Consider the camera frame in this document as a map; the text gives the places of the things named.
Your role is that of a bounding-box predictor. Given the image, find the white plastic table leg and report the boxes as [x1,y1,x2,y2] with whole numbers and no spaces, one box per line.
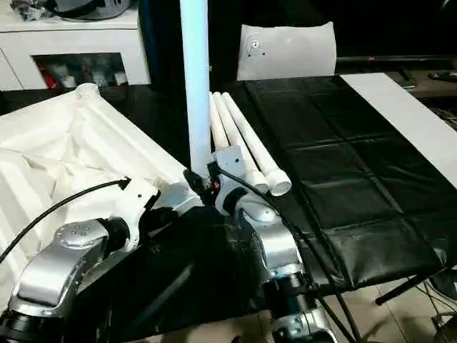
[221,91,293,198]
[209,92,231,152]
[178,0,214,189]
[212,92,269,196]

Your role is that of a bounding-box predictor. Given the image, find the white plastic table top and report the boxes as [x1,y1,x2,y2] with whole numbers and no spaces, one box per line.
[0,83,209,302]

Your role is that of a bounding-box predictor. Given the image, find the black work mat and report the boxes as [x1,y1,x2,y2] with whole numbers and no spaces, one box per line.
[0,74,457,338]

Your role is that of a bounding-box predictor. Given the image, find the white cushion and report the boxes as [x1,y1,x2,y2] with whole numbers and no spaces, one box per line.
[236,21,337,81]

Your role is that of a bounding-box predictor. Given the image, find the red bottle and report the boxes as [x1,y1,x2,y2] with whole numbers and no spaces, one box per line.
[39,64,58,89]

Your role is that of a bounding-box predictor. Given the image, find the white cabinet with glass doors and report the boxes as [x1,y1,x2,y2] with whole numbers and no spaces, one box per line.
[0,0,151,93]

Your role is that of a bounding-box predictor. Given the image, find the white flat board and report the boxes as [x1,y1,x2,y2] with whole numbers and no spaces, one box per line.
[340,71,457,191]

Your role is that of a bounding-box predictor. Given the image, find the grey clutter on cabinet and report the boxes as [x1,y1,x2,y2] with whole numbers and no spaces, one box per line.
[10,0,137,21]

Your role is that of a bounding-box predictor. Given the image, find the black metal stand leg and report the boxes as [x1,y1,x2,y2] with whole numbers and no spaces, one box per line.
[374,267,457,308]

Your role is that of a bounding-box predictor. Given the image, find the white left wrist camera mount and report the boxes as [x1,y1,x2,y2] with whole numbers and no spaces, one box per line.
[117,177,162,252]

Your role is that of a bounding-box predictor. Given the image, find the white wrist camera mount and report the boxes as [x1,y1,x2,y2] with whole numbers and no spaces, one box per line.
[117,177,162,252]
[212,145,248,215]

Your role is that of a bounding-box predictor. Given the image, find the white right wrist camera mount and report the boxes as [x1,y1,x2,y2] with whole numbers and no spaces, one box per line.
[212,145,248,215]

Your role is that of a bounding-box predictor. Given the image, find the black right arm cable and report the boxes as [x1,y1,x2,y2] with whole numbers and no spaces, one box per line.
[220,167,359,343]

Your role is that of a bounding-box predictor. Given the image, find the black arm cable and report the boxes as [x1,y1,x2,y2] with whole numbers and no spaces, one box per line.
[220,167,359,343]
[0,177,132,267]

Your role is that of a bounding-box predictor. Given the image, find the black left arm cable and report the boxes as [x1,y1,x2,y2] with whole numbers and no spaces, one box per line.
[0,177,132,267]

